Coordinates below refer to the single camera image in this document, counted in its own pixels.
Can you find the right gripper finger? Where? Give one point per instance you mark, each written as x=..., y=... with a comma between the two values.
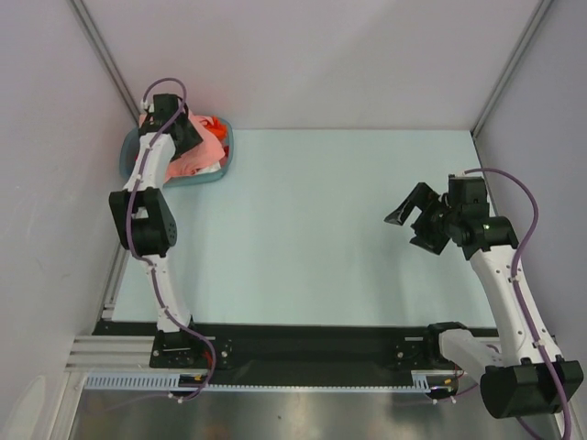
x=420, y=197
x=434, y=246

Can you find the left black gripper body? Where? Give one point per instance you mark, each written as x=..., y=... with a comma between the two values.
x=191, y=137

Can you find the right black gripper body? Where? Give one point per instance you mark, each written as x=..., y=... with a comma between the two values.
x=435, y=217

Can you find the salmon pink t shirt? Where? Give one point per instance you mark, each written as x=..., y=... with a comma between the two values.
x=210, y=151

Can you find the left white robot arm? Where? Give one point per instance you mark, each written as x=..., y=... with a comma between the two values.
x=146, y=227

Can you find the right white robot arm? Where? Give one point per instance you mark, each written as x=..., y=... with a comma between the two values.
x=528, y=375

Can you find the orange t shirt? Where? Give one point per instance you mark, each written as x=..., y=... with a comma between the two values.
x=215, y=126

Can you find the white t shirt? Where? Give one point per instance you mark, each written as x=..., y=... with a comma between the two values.
x=216, y=167

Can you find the blue plastic laundry basket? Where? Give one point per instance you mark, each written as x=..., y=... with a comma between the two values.
x=211, y=177

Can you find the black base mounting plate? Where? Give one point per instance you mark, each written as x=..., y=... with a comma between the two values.
x=294, y=356

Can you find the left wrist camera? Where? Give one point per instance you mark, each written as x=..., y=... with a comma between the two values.
x=164, y=107

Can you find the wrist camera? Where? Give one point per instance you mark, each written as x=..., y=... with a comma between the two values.
x=468, y=196
x=164, y=107

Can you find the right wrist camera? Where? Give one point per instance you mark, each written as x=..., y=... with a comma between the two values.
x=468, y=196

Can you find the blue slotted cable duct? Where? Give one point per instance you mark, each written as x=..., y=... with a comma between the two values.
x=132, y=381

